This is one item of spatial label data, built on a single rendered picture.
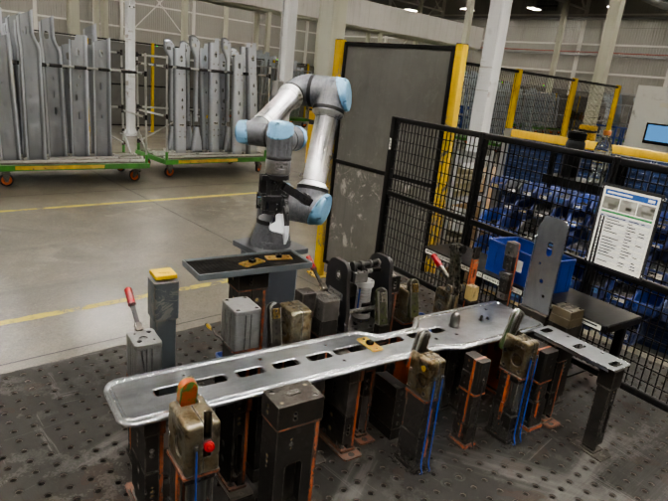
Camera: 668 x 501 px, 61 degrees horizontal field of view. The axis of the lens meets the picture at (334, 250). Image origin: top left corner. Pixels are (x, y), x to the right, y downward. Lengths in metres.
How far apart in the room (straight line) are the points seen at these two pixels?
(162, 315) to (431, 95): 2.86
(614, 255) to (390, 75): 2.53
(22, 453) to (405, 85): 3.35
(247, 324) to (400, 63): 3.06
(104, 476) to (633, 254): 1.81
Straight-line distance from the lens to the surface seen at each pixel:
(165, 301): 1.62
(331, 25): 9.45
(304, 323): 1.62
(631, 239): 2.24
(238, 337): 1.53
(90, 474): 1.65
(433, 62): 4.08
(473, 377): 1.71
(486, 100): 6.19
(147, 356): 1.47
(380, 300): 1.78
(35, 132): 8.23
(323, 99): 2.05
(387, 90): 4.34
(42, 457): 1.74
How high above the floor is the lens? 1.72
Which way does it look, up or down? 17 degrees down
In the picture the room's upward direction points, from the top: 6 degrees clockwise
